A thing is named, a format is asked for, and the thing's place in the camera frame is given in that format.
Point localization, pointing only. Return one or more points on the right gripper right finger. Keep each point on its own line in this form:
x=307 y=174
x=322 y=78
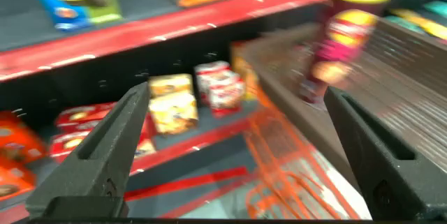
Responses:
x=401 y=185

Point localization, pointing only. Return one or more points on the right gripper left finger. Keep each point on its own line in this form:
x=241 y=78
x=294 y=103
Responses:
x=94 y=175

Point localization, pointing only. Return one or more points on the orange shopping cart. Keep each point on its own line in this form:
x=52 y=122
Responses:
x=279 y=168

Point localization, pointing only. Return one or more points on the red biscuit box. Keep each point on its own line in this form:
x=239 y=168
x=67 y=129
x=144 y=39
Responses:
x=82 y=116
x=68 y=143

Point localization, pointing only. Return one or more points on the orange snack pack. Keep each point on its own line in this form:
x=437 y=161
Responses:
x=19 y=142
x=14 y=180

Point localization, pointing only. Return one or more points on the yellow biscuit box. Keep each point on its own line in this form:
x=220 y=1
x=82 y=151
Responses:
x=173 y=114
x=170 y=84

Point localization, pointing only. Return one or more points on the red and white box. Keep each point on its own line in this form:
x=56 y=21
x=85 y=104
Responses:
x=227 y=96
x=211 y=68

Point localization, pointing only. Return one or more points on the maroon chip can yellow lid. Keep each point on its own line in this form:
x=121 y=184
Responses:
x=344 y=35

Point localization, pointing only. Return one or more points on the yellow snack pack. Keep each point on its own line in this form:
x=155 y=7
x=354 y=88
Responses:
x=424 y=23

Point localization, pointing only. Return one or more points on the blue snack pack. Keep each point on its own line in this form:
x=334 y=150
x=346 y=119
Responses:
x=59 y=7

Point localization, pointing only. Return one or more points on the teal snack pack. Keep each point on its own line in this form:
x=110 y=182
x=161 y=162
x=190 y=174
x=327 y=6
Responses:
x=438 y=7

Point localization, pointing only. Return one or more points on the orange yellow box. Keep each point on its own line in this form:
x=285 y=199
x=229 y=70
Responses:
x=241 y=67

